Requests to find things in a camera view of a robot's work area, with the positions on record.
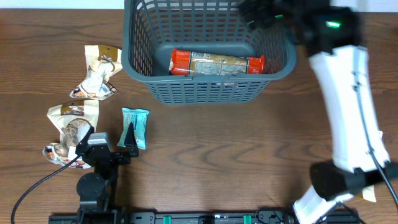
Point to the tissue multipack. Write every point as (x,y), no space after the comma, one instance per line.
(193,81)

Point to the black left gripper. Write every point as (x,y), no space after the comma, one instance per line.
(132,151)

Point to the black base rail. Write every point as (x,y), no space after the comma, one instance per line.
(264,216)

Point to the grey plastic basket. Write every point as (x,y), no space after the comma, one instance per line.
(153,28)

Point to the teal snack packet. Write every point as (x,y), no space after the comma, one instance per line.
(138,118)

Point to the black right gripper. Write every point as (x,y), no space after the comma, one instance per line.
(267,7)

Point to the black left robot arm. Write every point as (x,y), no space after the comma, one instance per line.
(98,188)

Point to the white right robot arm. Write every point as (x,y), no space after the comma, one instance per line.
(339,59)

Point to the beige snack pouch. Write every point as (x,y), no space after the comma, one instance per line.
(102,62)
(368,194)
(73,120)

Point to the spaghetti packet orange ends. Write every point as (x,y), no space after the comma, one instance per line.
(190,63)

